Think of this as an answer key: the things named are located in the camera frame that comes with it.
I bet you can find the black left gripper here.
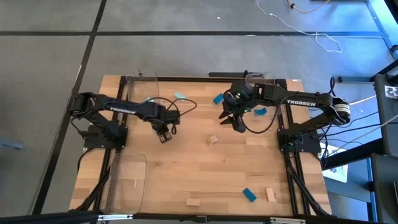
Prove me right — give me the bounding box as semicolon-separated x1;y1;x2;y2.
148;114;174;144

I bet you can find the short black bar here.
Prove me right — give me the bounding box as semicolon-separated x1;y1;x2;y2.
207;72;249;78

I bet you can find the white paper sheet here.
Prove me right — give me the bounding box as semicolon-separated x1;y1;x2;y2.
322;144;349;184

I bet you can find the large clear plastic container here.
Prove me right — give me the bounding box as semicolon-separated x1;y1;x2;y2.
101;151;149;215

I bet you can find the orange cable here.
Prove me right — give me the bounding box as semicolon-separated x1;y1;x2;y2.
286;0;331;15

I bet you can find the black metal table frame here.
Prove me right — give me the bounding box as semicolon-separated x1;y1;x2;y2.
70;75;332;224

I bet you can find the white fiducial marker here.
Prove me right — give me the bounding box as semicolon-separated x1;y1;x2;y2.
384;85;398;100

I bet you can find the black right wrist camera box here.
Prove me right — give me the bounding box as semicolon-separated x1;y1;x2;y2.
224;89;247;108

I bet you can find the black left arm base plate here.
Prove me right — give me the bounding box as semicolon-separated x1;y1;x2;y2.
83;124;129;149

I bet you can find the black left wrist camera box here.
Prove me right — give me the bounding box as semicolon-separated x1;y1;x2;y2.
164;110;182;126

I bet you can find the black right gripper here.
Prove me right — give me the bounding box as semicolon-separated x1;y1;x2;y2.
218;104;249;134

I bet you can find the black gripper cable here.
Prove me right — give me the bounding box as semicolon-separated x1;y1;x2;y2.
241;95;292;134
143;96;198;136

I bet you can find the grey metal bar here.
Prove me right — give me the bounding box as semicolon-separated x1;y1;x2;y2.
337;75;376;84

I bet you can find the grey cable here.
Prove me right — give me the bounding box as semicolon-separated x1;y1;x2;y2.
337;114;398;154

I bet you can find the silver metal bracket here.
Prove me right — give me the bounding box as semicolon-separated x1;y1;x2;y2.
269;217;307;224
98;213;133;222

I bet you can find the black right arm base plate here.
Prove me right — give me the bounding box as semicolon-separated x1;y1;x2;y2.
277;128;322;154

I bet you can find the grey flat object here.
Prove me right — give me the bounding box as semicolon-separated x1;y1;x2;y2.
0;138;24;151

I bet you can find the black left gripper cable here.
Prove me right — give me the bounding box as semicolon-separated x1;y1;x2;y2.
143;96;198;136

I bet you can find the short white cable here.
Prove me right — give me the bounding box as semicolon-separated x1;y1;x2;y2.
349;95;377;106

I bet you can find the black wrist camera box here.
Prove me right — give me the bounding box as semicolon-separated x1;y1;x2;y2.
224;89;247;108
164;110;182;126

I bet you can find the thin white cable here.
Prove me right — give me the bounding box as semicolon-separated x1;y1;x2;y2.
256;0;343;54

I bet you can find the dark grey cart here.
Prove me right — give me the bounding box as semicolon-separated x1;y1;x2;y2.
369;154;398;224

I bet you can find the black cart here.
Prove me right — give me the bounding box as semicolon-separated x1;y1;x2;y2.
371;58;398;158

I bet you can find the black metal beam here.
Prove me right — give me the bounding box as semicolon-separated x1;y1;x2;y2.
320;138;384;170

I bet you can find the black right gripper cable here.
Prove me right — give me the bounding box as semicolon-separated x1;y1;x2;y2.
241;95;292;134

